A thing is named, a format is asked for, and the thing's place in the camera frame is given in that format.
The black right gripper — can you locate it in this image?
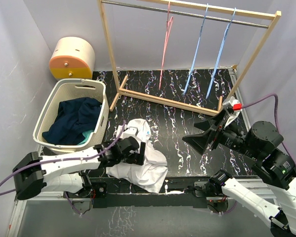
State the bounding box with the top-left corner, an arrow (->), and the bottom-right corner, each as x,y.
181,108 -> 260,159

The white t shirt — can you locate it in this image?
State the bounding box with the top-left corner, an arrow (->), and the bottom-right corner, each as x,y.
106,118 -> 168,193

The teal t shirt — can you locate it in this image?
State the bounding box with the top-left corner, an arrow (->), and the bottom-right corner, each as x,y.
78,130 -> 93,145

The light blue wire hanger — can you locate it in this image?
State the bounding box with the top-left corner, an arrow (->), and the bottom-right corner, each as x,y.
206,6 -> 237,99

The navy blue t shirt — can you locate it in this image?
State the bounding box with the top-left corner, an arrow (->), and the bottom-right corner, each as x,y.
42,97 -> 102,146

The pink wire hanger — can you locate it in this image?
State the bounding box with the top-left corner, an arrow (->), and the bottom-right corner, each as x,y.
158,0 -> 173,90

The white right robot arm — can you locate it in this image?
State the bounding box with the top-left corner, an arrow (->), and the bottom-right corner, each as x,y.
182,111 -> 296,237

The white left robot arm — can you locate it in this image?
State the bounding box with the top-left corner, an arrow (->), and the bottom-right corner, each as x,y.
12,136 -> 146,200

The cream laundry basket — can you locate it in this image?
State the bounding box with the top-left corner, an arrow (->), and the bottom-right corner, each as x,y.
33,79 -> 109,155

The cream orange drawer cabinet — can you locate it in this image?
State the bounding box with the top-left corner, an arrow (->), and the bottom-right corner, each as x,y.
49,37 -> 95,80

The wooden clothes rack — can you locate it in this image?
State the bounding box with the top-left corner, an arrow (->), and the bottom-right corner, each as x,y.
98,0 -> 282,116

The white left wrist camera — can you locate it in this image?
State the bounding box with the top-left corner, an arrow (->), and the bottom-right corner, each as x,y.
121,125 -> 141,142

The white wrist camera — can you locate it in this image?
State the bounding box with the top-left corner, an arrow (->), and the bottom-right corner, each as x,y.
222,96 -> 242,127
121,125 -> 141,142

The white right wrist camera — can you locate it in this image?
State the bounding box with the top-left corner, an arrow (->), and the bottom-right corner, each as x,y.
222,96 -> 242,127

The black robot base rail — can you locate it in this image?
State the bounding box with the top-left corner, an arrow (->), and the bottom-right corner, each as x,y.
63,176 -> 237,209

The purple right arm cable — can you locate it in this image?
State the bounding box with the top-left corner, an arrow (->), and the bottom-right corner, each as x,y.
221,93 -> 296,214

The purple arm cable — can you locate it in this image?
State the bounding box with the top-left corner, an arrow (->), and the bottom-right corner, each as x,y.
221,93 -> 296,214
0,120 -> 127,197

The aluminium frame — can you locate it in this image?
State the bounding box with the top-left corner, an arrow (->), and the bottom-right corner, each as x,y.
17,68 -> 271,237

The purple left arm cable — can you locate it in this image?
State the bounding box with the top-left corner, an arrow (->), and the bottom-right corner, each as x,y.
0,120 -> 127,197

